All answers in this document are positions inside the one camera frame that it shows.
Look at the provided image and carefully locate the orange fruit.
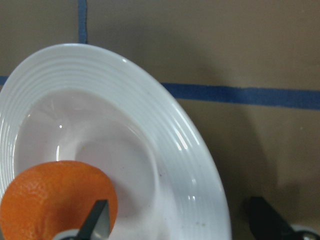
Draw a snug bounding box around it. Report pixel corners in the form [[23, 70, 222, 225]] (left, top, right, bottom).
[[0, 160, 118, 240]]

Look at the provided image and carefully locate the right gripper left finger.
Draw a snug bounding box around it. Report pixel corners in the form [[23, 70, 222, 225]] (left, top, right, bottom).
[[74, 199, 111, 240]]

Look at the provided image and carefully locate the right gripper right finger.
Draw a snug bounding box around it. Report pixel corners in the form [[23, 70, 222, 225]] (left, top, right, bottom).
[[246, 196, 295, 240]]

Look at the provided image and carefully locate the white round plate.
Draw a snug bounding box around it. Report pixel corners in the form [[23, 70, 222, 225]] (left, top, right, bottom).
[[0, 44, 232, 240]]

